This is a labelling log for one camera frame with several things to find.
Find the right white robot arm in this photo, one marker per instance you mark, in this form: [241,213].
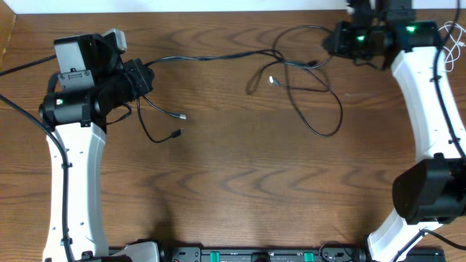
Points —
[430,194]

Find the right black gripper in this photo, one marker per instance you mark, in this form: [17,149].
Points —
[340,36]

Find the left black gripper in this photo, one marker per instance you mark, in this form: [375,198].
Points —
[144,79]

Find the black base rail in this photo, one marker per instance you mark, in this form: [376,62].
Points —
[326,253]

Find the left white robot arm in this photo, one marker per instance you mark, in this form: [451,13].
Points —
[94,80]

